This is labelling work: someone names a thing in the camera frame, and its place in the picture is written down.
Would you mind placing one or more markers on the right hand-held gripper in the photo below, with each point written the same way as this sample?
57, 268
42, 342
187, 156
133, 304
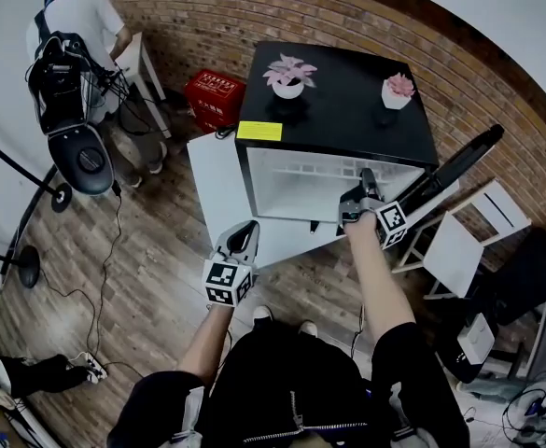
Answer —
389, 219

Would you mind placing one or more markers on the pink succulent ribbed white pot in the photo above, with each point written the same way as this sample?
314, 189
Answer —
396, 92

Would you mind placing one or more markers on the white box device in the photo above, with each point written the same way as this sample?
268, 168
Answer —
475, 343

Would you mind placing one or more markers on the black fan stand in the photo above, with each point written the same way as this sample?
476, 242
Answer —
25, 264

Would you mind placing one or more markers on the person's white shoe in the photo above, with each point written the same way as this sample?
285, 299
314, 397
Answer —
308, 328
262, 314

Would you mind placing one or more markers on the leafy pink plant round pot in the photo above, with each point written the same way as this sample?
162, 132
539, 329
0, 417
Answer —
287, 77

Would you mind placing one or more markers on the clear white fridge shelf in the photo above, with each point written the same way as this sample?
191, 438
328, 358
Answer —
319, 171

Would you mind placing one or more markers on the black pole stand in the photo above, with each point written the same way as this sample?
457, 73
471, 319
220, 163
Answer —
16, 166

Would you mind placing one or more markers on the person's right white shoe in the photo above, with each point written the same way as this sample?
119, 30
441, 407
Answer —
308, 328

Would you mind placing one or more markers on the person's right forearm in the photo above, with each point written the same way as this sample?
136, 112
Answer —
377, 278

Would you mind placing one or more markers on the white power strip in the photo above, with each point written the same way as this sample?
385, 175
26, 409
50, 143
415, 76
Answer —
91, 368

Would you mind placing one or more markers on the black mini fridge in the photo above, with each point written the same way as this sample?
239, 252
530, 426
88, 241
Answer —
342, 119

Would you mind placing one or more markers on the person's left white shoe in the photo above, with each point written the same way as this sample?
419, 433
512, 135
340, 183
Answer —
262, 314

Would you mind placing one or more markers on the white platform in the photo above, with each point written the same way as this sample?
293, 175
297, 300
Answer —
216, 185

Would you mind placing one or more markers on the person's left forearm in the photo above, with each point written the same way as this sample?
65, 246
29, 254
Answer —
205, 343

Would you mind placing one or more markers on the black bag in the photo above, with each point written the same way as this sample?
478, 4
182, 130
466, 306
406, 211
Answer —
529, 273

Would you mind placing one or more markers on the red box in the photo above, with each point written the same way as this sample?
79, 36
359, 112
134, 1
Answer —
213, 101

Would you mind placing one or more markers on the white wooden chair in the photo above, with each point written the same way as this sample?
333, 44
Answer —
454, 250

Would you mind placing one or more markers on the white side table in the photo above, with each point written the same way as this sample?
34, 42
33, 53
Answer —
137, 63

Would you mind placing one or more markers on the black cloth bundle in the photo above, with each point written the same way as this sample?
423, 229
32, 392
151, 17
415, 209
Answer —
44, 373

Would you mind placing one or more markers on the person's black jacket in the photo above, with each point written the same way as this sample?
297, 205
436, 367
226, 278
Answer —
300, 390

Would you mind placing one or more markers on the black oval seat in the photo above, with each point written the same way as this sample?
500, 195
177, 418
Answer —
83, 161

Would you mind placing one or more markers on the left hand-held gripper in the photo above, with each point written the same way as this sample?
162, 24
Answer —
221, 280

